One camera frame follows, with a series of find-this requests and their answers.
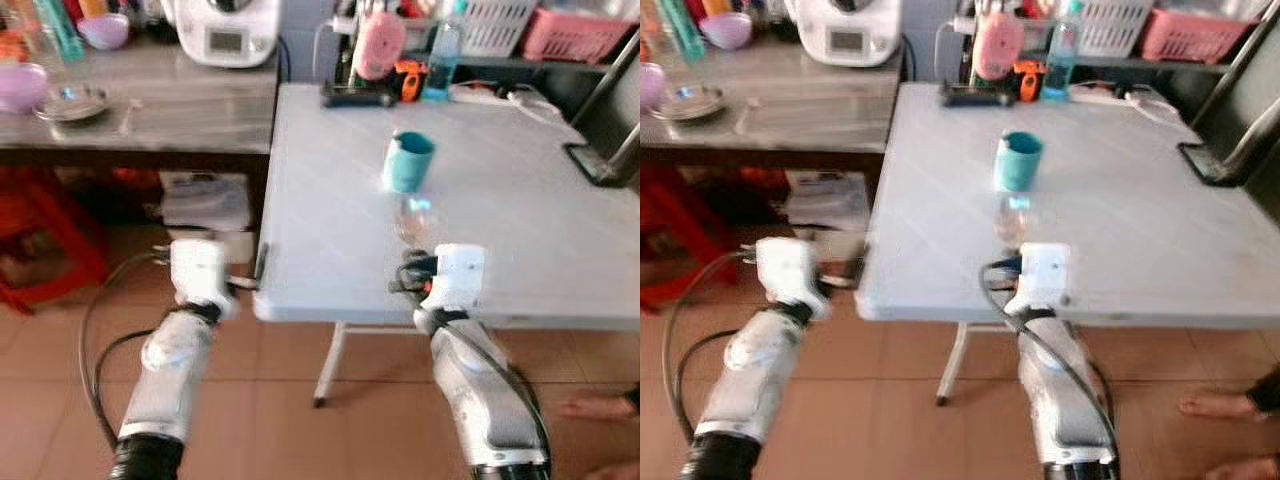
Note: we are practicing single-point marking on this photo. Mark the clear drinking glass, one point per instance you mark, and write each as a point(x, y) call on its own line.
point(1014, 216)
point(415, 218)

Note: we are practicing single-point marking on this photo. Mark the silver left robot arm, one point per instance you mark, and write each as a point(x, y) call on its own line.
point(752, 370)
point(172, 370)

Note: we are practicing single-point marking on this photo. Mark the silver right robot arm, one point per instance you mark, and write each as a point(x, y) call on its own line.
point(490, 400)
point(1065, 400)

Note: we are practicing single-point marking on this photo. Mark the white box stack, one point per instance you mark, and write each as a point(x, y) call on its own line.
point(205, 205)
point(828, 205)

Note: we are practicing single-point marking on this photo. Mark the white folding table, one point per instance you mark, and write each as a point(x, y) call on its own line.
point(1120, 220)
point(500, 220)

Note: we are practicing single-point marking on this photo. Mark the teal cup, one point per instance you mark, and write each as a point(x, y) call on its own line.
point(1018, 162)
point(408, 162)

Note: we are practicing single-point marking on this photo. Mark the red plastic stool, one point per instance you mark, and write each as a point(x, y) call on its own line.
point(55, 240)
point(675, 235)

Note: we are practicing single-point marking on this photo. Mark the steel counter table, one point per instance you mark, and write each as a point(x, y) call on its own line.
point(800, 110)
point(180, 110)

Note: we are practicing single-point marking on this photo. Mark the flat black device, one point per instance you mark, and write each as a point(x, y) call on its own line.
point(973, 96)
point(355, 96)

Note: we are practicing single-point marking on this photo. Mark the white power strip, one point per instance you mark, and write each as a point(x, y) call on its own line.
point(490, 95)
point(1108, 95)

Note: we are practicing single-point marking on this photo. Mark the orange black tape measure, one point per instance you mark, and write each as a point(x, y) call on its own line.
point(1028, 80)
point(408, 80)

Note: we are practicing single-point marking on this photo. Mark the black metal chair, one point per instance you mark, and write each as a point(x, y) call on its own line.
point(605, 165)
point(1215, 165)

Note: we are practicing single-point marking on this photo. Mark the blue plastic water bottle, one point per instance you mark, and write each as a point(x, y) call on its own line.
point(1062, 55)
point(443, 55)

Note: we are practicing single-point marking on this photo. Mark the pink oval gadget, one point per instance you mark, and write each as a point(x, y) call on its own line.
point(378, 45)
point(997, 45)

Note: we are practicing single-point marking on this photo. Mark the person's bare foot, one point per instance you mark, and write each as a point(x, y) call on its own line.
point(1240, 469)
point(1220, 405)
point(600, 406)

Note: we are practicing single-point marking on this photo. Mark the white kitchen appliance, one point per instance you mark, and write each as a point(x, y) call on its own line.
point(845, 35)
point(225, 35)

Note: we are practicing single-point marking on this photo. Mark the round metal plate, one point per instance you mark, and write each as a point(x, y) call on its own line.
point(72, 104)
point(690, 103)

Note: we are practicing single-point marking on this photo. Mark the white plastic basket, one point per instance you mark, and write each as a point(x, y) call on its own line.
point(498, 25)
point(1115, 25)

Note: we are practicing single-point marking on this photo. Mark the small purple bowl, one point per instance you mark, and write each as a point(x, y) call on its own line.
point(725, 30)
point(103, 30)

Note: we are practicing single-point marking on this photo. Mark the pink plastic basket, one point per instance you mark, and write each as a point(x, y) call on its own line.
point(575, 35)
point(1195, 35)

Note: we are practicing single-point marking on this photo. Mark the large purple bowl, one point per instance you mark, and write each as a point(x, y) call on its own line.
point(20, 88)

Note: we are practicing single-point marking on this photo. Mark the green bottle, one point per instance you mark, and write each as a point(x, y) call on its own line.
point(60, 28)
point(682, 28)

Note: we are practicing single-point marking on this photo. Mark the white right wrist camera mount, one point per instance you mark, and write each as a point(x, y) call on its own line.
point(458, 275)
point(1042, 275)

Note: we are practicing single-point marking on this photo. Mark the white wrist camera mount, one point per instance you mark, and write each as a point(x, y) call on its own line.
point(1042, 275)
point(788, 268)
point(458, 275)
point(200, 268)

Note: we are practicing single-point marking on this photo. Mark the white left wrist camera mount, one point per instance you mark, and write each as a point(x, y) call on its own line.
point(200, 268)
point(788, 268)

